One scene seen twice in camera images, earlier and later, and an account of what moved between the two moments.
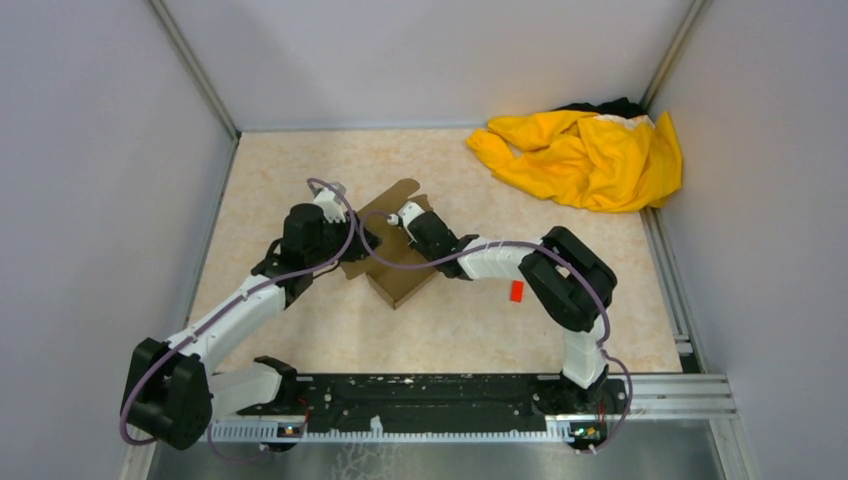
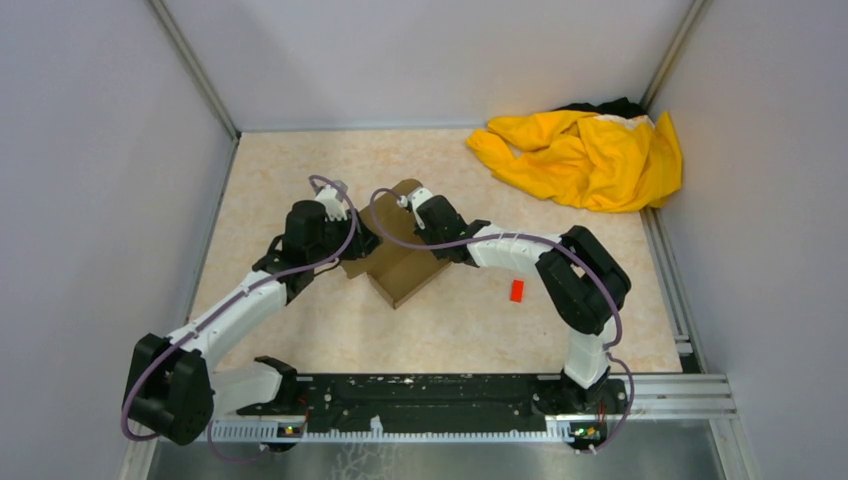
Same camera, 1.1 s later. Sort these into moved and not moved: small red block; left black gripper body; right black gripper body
Moved: right black gripper body
Not moved: left black gripper body; small red block
